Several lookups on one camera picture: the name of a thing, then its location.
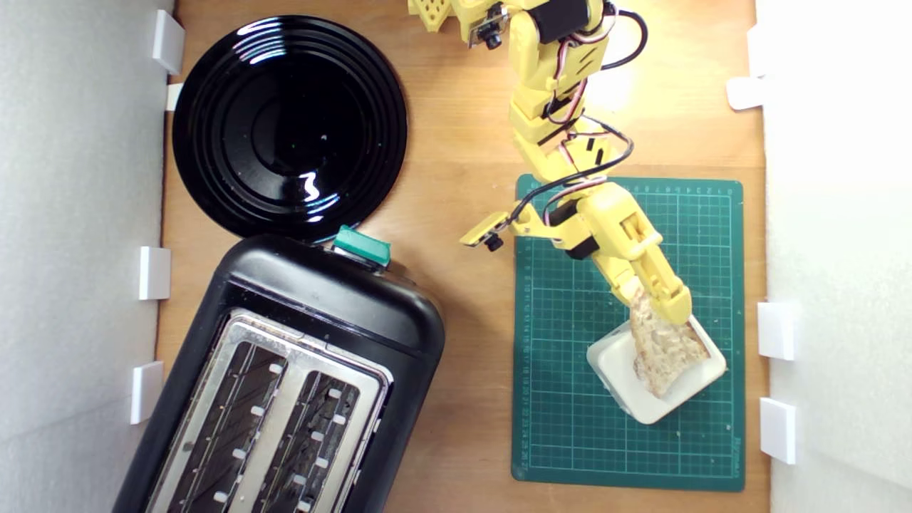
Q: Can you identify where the brown bread slice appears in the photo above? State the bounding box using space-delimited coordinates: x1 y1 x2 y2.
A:
629 285 711 399

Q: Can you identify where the white block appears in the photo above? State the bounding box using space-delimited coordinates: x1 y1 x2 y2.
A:
586 313 727 425

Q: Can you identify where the black two-slot toaster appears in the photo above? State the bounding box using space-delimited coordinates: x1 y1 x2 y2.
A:
113 234 446 513

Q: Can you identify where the yellow wrist camera box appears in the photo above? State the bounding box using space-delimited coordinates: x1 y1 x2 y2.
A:
460 211 517 252

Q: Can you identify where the black round plate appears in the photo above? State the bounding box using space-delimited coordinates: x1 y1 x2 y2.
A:
172 14 408 243

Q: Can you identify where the green toaster lever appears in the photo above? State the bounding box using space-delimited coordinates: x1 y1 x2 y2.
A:
333 225 392 270

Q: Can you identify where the black cable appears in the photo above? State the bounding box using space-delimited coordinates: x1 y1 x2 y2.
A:
509 4 651 223

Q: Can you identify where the green cutting mat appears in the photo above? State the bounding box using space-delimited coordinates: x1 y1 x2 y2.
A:
511 174 747 492

